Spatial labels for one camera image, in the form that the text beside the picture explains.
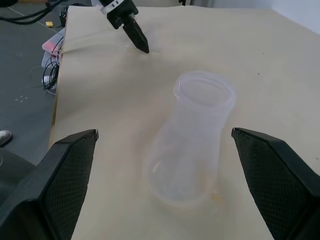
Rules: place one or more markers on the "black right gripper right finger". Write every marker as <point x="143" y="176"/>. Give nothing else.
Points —
<point x="280" y="185"/>

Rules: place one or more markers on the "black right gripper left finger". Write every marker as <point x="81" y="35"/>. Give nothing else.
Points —
<point x="37" y="195"/>

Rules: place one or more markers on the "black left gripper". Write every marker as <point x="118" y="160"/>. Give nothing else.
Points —
<point x="119" y="14"/>

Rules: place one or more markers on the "clear plastic conical flask bottle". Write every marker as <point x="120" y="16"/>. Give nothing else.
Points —
<point x="192" y="140"/>

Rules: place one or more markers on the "white shoe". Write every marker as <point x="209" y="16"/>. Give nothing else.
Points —
<point x="4" y="137"/>

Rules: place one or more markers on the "clear plastic storage box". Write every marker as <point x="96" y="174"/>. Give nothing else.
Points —
<point x="51" y="50"/>

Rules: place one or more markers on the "small yellow block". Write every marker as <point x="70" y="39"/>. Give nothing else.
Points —
<point x="49" y="23"/>

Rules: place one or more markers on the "small white adapter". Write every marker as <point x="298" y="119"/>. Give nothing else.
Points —
<point x="46" y="80"/>

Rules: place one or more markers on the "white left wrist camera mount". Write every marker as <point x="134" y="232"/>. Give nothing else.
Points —
<point x="110" y="7"/>

